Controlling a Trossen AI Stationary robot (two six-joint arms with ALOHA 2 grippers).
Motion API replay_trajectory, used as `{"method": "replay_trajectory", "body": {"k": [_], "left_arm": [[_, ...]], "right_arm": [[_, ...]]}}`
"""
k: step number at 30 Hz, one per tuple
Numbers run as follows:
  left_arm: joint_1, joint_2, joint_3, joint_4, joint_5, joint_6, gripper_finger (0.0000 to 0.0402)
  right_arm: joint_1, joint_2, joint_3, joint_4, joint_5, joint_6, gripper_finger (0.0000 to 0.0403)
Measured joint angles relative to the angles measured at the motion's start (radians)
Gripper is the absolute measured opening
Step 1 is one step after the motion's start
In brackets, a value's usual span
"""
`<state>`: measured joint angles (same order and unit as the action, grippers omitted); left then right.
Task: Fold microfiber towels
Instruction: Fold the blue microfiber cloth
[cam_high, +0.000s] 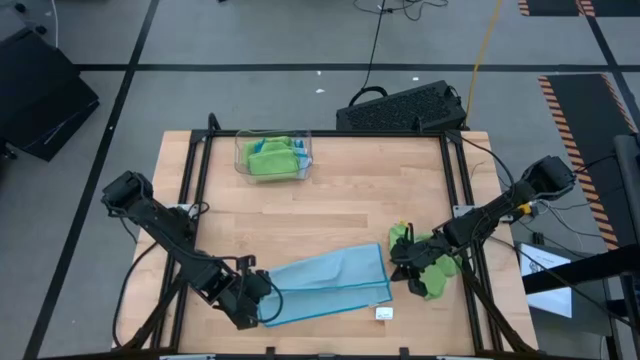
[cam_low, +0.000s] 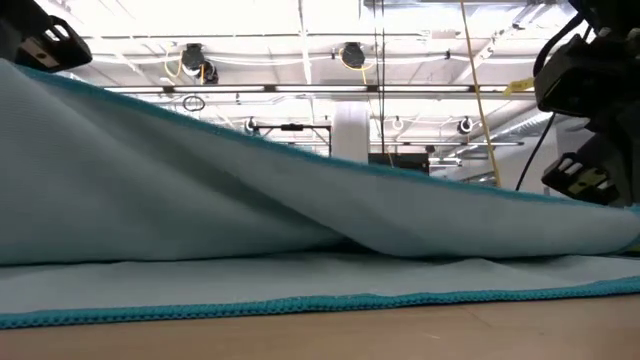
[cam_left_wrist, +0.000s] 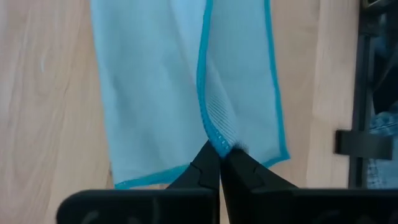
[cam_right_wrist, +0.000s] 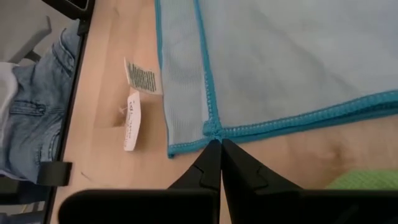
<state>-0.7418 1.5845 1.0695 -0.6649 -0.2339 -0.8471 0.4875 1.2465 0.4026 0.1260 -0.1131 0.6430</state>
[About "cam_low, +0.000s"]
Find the black wall monitor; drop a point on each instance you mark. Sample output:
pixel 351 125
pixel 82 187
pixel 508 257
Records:
pixel 400 161

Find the long ceiling light bar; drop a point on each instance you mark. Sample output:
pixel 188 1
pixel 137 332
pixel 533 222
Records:
pixel 320 88

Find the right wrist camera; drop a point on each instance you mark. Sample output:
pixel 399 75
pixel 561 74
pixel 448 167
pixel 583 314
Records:
pixel 575 80

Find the blue microfiber towel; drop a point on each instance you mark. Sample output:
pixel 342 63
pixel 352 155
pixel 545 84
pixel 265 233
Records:
pixel 200 200

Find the black rig frame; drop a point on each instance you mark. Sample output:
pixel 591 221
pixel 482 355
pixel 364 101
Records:
pixel 292 127

